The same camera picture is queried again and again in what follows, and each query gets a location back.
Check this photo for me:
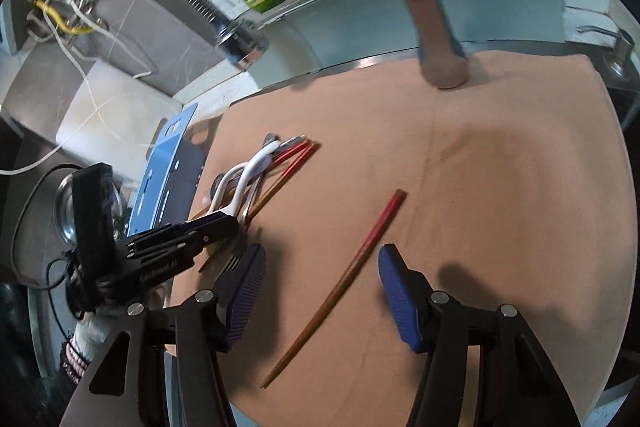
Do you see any left white knit glove hand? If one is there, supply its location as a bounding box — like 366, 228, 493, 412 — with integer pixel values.
72, 311, 120, 361

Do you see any metal spoon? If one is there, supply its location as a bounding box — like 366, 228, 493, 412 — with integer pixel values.
208, 135, 307, 216

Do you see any yellow cable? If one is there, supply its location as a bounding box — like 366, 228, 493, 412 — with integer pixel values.
30, 0, 98, 36

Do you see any peach cloth mat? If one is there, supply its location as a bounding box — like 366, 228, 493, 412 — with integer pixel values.
194, 51, 638, 426

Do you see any red brown chopstick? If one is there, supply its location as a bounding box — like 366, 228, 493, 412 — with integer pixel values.
260, 188, 407, 389

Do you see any steel pot lid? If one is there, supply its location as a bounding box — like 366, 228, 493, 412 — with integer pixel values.
53, 173, 125, 247

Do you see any white cable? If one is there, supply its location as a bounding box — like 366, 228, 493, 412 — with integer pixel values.
0, 0, 181, 177

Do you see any blue plastic utensil basket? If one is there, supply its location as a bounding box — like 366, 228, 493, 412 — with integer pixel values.
127, 103, 206, 236

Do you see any white ceramic spoon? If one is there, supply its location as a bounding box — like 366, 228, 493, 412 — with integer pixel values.
206, 140, 281, 217

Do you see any wooden handled kitchen tool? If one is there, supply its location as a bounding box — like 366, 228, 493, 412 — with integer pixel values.
405, 0, 470, 90

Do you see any white cutting board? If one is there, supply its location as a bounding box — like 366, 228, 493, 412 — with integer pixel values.
55, 61, 182, 182

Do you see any chrome spring faucet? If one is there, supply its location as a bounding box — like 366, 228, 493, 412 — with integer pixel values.
184, 0, 268, 72

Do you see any steel soap dispenser pump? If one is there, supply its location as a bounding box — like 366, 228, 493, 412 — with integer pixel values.
576, 25, 634, 80

